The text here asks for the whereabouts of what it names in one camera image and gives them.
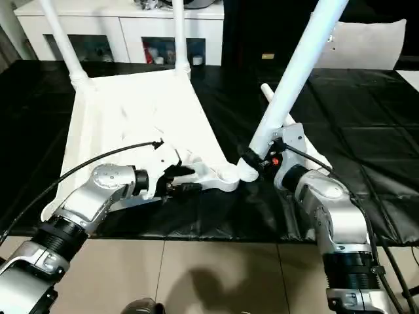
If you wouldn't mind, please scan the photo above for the white plastic table top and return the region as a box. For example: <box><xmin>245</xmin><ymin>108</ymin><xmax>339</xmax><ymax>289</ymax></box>
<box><xmin>41</xmin><ymin>67</ymin><xmax>242</xmax><ymax>223</ymax></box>

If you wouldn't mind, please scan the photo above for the white plastic table leg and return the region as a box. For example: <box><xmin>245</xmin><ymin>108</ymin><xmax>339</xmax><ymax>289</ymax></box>
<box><xmin>39</xmin><ymin>0</ymin><xmax>91</xmax><ymax>88</ymax></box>
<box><xmin>261</xmin><ymin>83</ymin><xmax>333</xmax><ymax>171</ymax></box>
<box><xmin>238</xmin><ymin>0</ymin><xmax>350</xmax><ymax>183</ymax></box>
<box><xmin>172</xmin><ymin>0</ymin><xmax>191</xmax><ymax>78</ymax></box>

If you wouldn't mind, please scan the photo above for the black work mat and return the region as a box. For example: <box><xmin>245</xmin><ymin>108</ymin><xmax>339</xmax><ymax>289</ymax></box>
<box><xmin>0</xmin><ymin>58</ymin><xmax>419</xmax><ymax>246</ymax></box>

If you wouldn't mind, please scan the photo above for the dark round robot body part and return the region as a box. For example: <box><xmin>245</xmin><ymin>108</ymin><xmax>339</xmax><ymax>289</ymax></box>
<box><xmin>124</xmin><ymin>297</ymin><xmax>164</xmax><ymax>314</ymax></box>

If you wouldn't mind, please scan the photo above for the black speaker with gold label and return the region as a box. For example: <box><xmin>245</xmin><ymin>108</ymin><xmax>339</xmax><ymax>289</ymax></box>
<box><xmin>222</xmin><ymin>0</ymin><xmax>315</xmax><ymax>68</ymax></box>

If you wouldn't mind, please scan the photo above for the grey cushion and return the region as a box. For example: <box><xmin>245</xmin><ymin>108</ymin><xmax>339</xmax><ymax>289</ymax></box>
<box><xmin>310</xmin><ymin>18</ymin><xmax>407</xmax><ymax>70</ymax></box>

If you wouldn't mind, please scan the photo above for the white sideboard with glass doors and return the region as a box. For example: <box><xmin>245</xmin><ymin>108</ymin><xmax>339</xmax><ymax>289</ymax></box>
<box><xmin>12</xmin><ymin>0</ymin><xmax>225</xmax><ymax>66</ymax></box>

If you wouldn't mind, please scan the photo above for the grey helmet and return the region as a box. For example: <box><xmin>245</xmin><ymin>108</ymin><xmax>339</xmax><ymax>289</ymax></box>
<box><xmin>181</xmin><ymin>0</ymin><xmax>217</xmax><ymax>9</ymax></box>

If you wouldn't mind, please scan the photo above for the white flat panel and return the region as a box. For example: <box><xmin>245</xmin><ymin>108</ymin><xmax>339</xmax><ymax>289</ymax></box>
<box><xmin>394</xmin><ymin>68</ymin><xmax>419</xmax><ymax>96</ymax></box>

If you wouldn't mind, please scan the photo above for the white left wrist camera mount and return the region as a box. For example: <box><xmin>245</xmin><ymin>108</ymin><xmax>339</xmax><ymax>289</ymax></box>
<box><xmin>143</xmin><ymin>140</ymin><xmax>197</xmax><ymax>201</ymax></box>

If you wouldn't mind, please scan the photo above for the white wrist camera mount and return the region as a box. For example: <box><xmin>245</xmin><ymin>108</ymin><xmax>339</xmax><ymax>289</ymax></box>
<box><xmin>143</xmin><ymin>140</ymin><xmax>197</xmax><ymax>201</ymax></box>
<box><xmin>270</xmin><ymin>122</ymin><xmax>307</xmax><ymax>190</ymax></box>

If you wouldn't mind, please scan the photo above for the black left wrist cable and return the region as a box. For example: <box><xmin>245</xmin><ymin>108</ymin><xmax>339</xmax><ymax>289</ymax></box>
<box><xmin>0</xmin><ymin>139</ymin><xmax>164</xmax><ymax>243</ymax></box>

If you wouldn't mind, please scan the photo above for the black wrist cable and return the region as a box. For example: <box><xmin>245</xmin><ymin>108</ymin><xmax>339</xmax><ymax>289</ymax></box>
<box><xmin>281</xmin><ymin>143</ymin><xmax>419</xmax><ymax>314</ymax></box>
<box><xmin>0</xmin><ymin>139</ymin><xmax>164</xmax><ymax>243</ymax></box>

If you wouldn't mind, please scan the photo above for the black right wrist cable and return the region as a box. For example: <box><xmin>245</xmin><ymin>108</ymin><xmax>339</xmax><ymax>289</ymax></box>
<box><xmin>281</xmin><ymin>143</ymin><xmax>419</xmax><ymax>314</ymax></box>

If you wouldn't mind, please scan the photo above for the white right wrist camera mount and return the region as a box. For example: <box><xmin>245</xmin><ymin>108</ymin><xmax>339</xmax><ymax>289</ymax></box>
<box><xmin>270</xmin><ymin>122</ymin><xmax>307</xmax><ymax>190</ymax></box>

